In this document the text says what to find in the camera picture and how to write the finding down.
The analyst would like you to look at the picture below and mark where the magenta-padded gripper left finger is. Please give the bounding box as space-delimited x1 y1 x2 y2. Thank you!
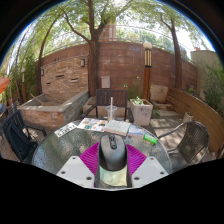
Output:
55 141 101 188

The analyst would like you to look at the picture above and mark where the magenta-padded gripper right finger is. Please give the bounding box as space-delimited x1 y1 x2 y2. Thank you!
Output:
124 143 169 188

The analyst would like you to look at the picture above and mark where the grey computer mouse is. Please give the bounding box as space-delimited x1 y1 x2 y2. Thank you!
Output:
98 133 128 172

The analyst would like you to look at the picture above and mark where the green mouse pad, wrist rest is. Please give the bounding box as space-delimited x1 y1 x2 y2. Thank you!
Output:
99 163 129 188

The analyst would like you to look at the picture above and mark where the black and white paper strip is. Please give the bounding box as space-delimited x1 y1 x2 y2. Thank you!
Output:
53 121 79 138

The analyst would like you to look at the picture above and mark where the pale blue booklet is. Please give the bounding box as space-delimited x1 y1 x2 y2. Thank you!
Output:
127 124 146 138

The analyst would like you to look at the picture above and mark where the colourful magazine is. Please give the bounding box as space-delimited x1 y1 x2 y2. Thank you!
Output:
77 117 109 133

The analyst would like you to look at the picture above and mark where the brown wicker chair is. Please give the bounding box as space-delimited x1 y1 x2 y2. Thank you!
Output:
156 120 211 168

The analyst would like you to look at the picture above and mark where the white square planter with plant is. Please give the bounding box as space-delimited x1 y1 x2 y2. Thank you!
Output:
129 97 154 127

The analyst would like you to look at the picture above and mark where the stone water basin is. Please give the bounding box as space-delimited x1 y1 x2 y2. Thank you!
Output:
18 90 90 129

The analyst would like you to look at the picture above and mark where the black slatted armchair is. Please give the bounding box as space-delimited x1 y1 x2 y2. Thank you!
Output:
1 109 48 164

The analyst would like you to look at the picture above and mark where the clear plastic cup with straw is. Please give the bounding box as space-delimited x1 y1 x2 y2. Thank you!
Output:
105 96 118 123

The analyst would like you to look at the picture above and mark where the curved wooden bench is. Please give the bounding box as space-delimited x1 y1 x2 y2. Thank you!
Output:
165 87 224 158

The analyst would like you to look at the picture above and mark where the dark wooden slatted chair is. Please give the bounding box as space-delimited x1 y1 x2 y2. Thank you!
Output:
79 88 135 124

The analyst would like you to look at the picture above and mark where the beige stone block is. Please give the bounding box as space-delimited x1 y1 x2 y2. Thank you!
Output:
150 84 170 104

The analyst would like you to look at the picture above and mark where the leaning tree trunk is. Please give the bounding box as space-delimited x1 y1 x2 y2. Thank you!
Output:
37 16 64 96

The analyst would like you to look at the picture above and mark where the forked tree trunk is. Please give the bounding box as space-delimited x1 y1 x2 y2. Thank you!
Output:
59 0 111 98

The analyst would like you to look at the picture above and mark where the slim tree trunk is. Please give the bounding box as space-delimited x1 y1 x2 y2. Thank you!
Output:
159 14 184 90

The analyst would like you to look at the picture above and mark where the orange parasol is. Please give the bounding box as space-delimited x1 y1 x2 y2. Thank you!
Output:
0 76 11 95

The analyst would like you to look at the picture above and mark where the grey wall utility box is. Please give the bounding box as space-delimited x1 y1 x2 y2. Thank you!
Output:
100 75 111 89

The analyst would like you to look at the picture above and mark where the wooden garden lamp post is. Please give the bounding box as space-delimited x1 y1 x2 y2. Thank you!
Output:
141 41 154 101

